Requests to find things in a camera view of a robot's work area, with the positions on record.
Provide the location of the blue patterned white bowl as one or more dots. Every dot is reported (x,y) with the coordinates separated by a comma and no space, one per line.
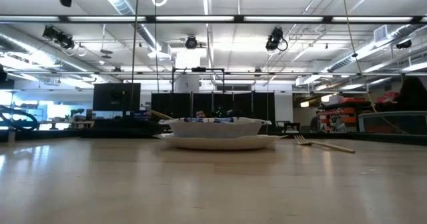
(217,129)

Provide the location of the blue patterned white plate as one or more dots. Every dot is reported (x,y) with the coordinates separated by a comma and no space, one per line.
(220,143)

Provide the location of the wooden spoon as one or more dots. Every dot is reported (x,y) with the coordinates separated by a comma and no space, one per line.
(161,114)

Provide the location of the black cloth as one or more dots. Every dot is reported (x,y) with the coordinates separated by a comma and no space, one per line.
(120,129)

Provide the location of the gold fork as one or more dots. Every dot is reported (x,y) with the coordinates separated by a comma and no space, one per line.
(330,146)

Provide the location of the person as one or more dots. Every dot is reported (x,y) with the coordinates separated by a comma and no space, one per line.
(413,90)
(200,114)
(315,122)

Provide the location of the black partition panels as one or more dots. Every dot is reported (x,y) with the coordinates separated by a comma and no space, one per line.
(240,104)

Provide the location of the white cylinder tank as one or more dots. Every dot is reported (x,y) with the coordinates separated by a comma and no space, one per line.
(187,84)

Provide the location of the round black ceiling fixture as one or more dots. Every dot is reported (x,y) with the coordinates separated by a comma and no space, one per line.
(191,43)

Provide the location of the black computer monitor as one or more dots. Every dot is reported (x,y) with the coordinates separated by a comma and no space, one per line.
(116,97)

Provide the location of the shelf with orange bins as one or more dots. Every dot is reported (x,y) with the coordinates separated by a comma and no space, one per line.
(348,110)

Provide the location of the grey mesh office chair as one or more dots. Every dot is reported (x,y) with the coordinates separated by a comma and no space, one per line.
(393,124)

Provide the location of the white air vent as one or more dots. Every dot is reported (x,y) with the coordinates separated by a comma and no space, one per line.
(382,33)

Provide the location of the black ceiling speaker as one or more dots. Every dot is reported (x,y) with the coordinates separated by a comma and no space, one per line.
(403,44)

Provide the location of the black stand frame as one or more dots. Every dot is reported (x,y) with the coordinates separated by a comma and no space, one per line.
(198,69)

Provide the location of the black aluminium frame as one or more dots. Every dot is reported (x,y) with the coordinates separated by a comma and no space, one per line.
(238,19)

